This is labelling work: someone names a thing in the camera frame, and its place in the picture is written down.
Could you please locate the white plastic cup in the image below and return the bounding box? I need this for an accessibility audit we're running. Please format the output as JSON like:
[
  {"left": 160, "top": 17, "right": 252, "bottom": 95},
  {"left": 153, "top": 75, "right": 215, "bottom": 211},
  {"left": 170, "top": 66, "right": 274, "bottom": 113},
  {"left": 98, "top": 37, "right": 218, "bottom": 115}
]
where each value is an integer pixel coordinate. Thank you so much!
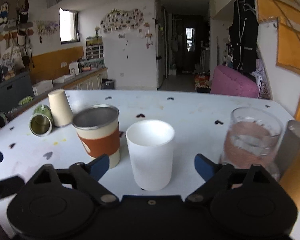
[{"left": 126, "top": 120, "right": 175, "bottom": 191}]

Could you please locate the steel cup with brown sleeve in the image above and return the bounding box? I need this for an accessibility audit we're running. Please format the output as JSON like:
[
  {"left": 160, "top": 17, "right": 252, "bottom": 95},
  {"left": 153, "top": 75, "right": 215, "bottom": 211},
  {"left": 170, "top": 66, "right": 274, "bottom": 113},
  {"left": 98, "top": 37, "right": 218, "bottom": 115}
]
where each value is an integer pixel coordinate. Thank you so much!
[{"left": 72, "top": 104, "right": 120, "bottom": 168}]

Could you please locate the glass cup with pink sleeve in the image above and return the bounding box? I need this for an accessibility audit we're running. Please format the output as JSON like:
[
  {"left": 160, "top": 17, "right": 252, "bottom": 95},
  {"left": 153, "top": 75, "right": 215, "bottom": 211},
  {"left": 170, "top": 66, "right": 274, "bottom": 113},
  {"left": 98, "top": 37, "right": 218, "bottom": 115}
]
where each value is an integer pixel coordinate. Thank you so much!
[{"left": 219, "top": 107, "right": 283, "bottom": 180}]

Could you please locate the beige paper cup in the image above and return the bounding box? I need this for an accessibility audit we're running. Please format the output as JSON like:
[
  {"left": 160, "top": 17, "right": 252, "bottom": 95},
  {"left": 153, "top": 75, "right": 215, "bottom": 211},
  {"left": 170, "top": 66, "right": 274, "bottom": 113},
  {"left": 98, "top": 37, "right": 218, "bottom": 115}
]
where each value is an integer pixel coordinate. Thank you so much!
[{"left": 48, "top": 89, "right": 73, "bottom": 127}]

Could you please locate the green tin cup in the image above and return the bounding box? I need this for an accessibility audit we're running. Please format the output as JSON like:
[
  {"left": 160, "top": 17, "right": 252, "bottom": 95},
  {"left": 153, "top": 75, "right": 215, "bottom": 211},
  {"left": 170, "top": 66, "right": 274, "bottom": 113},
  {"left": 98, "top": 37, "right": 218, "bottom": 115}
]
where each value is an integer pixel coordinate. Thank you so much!
[{"left": 29, "top": 105, "right": 54, "bottom": 137}]

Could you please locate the grey metal cup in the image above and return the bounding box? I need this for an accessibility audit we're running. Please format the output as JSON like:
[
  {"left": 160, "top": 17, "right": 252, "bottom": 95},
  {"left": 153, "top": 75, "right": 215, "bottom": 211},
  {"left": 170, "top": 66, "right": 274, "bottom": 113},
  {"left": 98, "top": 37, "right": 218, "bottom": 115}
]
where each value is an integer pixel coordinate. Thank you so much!
[{"left": 275, "top": 120, "right": 300, "bottom": 177}]

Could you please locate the pink armchair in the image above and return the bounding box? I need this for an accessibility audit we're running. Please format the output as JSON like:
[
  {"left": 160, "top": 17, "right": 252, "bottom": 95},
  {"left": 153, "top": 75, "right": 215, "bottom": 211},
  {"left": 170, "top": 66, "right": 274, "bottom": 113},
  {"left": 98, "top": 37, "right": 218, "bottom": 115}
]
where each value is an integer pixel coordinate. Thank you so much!
[{"left": 210, "top": 65, "right": 258, "bottom": 98}]

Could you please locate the wooden counter cabinet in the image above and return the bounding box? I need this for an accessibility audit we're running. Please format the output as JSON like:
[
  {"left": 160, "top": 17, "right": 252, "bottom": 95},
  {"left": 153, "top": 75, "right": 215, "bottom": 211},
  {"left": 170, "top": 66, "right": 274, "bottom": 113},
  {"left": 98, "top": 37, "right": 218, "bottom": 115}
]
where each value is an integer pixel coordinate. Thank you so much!
[{"left": 32, "top": 67, "right": 108, "bottom": 96}]

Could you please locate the white appliance on counter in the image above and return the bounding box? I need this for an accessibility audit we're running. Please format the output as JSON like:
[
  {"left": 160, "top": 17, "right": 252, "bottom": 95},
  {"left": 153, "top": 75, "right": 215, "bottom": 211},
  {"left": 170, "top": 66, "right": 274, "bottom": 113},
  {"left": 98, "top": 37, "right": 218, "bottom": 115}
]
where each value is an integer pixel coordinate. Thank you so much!
[{"left": 69, "top": 62, "right": 81, "bottom": 75}]

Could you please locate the small drawer organizer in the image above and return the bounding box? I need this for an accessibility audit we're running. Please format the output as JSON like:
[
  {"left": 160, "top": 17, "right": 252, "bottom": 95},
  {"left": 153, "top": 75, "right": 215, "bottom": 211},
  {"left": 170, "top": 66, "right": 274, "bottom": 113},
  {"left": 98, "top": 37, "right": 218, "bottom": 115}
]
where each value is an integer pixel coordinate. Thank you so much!
[{"left": 85, "top": 36, "right": 104, "bottom": 60}]

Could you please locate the black hanging coat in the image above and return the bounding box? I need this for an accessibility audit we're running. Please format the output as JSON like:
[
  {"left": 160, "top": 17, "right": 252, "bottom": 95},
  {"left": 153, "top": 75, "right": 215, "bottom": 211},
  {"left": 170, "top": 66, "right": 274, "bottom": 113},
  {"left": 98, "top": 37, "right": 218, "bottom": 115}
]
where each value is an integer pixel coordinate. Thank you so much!
[{"left": 229, "top": 0, "right": 258, "bottom": 74}]

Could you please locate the window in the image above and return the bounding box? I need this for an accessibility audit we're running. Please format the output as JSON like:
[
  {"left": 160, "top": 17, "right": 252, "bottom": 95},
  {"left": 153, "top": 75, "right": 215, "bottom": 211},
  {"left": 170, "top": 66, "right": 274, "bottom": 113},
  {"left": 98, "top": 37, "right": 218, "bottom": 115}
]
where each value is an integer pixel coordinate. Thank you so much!
[{"left": 59, "top": 8, "right": 79, "bottom": 44}]

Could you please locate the photo collage on wall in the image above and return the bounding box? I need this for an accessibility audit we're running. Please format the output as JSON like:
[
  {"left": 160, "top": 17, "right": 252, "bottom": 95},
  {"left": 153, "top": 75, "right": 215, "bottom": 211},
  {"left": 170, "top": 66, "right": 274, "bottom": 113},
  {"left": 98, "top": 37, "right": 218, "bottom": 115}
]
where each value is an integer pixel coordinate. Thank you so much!
[{"left": 100, "top": 9, "right": 144, "bottom": 34}]

